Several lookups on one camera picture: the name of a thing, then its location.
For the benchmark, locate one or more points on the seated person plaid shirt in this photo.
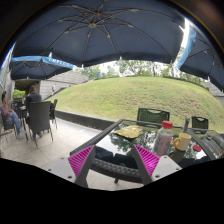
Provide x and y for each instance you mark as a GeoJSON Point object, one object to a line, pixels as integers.
{"type": "Point", "coordinates": [9, 116]}

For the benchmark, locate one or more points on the large navy patio umbrella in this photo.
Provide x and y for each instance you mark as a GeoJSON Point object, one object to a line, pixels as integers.
{"type": "Point", "coordinates": [90, 32]}

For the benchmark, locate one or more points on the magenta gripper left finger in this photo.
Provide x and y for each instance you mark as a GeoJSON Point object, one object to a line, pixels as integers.
{"type": "Point", "coordinates": [74, 168]}

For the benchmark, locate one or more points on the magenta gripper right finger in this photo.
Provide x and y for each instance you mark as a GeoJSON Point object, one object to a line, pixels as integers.
{"type": "Point", "coordinates": [153, 167]}

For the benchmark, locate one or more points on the dark chair far left table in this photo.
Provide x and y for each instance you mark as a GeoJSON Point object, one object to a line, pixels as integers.
{"type": "Point", "coordinates": [52, 112]}

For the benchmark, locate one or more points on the small red lid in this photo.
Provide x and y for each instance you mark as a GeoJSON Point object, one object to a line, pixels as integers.
{"type": "Point", "coordinates": [197, 148]}

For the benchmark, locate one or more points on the seated person dark shirt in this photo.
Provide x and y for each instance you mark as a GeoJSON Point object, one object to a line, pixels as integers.
{"type": "Point", "coordinates": [33, 96]}

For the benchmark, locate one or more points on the glass top wicker table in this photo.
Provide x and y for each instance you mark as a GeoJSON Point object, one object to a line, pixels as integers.
{"type": "Point", "coordinates": [114, 153]}

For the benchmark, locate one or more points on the clear bottle red cap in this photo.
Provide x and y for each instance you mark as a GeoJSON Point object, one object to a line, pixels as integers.
{"type": "Point", "coordinates": [163, 138]}

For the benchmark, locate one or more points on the left navy patio umbrella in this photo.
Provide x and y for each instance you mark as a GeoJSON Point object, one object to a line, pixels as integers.
{"type": "Point", "coordinates": [37, 67]}

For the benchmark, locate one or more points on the yellow snack bag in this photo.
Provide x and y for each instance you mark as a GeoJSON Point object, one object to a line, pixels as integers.
{"type": "Point", "coordinates": [131, 132]}

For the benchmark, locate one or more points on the yellow mug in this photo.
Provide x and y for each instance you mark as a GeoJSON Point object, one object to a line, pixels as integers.
{"type": "Point", "coordinates": [182, 141]}

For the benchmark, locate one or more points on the grey wicker chair back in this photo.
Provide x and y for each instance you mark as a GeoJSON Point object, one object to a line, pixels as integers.
{"type": "Point", "coordinates": [39, 119]}

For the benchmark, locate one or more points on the dark wicker chair right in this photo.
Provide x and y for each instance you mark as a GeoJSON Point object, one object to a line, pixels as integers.
{"type": "Point", "coordinates": [199, 122]}

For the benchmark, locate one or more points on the right navy patio umbrella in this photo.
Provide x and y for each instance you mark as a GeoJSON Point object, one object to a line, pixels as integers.
{"type": "Point", "coordinates": [200, 59]}

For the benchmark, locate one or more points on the dark wicker chair behind table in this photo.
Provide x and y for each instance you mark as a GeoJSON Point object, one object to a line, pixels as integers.
{"type": "Point", "coordinates": [152, 115]}

